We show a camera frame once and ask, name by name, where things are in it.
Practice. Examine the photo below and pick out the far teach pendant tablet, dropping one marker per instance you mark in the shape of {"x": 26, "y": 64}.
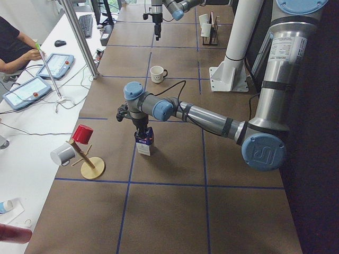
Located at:
{"x": 58, "y": 64}

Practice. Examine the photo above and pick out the aluminium frame post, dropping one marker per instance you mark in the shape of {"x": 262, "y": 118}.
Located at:
{"x": 82, "y": 43}

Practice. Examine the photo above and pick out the wooden mug tree stand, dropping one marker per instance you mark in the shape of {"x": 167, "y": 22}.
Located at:
{"x": 92, "y": 167}

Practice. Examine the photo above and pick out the black computer mouse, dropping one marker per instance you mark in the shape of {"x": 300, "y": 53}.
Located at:
{"x": 60, "y": 43}

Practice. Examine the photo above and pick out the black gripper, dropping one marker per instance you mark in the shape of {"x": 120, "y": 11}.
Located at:
{"x": 157, "y": 19}
{"x": 139, "y": 123}

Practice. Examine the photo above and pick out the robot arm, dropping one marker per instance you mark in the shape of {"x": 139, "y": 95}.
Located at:
{"x": 262, "y": 137}
{"x": 176, "y": 9}

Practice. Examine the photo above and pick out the silver grabber stick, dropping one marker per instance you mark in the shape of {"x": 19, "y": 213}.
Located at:
{"x": 61, "y": 99}

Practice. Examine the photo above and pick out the white ribbed mug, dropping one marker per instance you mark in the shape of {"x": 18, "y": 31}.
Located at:
{"x": 205, "y": 30}

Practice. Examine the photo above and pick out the seated person in black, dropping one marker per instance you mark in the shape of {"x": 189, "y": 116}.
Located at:
{"x": 17, "y": 49}

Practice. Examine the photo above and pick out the teach pendant tablet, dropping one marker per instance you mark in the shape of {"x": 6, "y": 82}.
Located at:
{"x": 58, "y": 64}
{"x": 27, "y": 93}

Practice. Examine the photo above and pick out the white smiley face mug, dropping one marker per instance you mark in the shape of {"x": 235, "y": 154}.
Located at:
{"x": 158, "y": 73}

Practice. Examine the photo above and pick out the blue Pascual milk carton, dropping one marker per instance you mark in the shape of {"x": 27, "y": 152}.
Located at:
{"x": 144, "y": 141}

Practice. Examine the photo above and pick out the dark red bottle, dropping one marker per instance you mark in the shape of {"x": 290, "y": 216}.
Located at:
{"x": 13, "y": 234}

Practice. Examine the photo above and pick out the grey mug on stand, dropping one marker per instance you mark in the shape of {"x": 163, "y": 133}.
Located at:
{"x": 63, "y": 154}

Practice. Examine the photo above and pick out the black keyboard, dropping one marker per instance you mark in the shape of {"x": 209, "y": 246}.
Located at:
{"x": 86, "y": 23}

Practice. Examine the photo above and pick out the near teach pendant tablet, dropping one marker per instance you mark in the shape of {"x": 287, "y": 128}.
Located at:
{"x": 27, "y": 93}

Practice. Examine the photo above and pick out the red cup on stand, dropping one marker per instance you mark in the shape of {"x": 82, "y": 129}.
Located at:
{"x": 82, "y": 134}

